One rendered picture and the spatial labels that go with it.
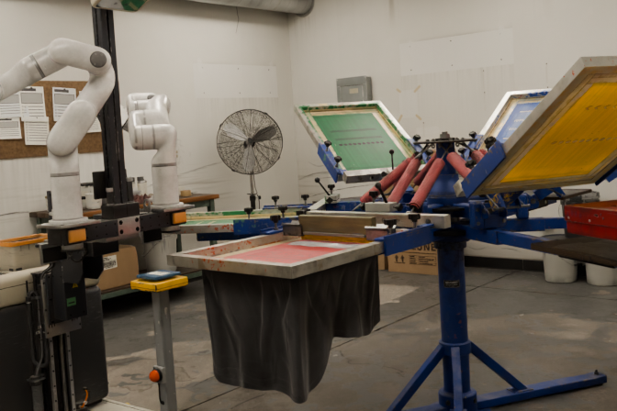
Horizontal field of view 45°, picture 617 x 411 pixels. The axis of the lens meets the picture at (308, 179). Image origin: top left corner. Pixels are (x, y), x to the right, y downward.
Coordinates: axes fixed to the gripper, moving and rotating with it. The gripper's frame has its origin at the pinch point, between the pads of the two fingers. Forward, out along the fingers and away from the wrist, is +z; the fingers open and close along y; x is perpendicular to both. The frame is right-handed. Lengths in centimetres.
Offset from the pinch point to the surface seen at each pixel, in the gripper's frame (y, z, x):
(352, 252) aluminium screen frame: 72, -96, -102
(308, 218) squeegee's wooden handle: 40, -92, -63
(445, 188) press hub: -18, -150, -65
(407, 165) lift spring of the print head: -21, -130, -60
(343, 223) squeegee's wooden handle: 44, -100, -78
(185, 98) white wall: -266, -60, 272
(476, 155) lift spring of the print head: -25, -149, -85
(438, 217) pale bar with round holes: 32, -128, -98
